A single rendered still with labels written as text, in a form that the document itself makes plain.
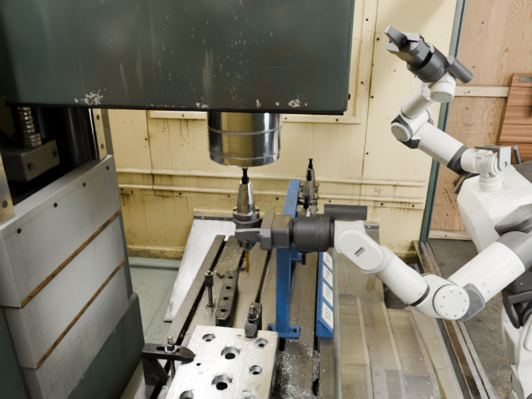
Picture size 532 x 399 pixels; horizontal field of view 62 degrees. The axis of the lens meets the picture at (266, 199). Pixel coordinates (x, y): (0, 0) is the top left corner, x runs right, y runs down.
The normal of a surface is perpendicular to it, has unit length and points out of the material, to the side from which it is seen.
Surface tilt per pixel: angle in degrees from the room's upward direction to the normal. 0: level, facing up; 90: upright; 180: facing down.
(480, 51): 90
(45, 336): 90
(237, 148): 90
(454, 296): 71
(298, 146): 90
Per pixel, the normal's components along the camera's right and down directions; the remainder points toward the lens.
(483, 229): -0.76, 0.43
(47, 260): 0.99, 0.06
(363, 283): -0.06, -0.69
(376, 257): -0.13, 0.30
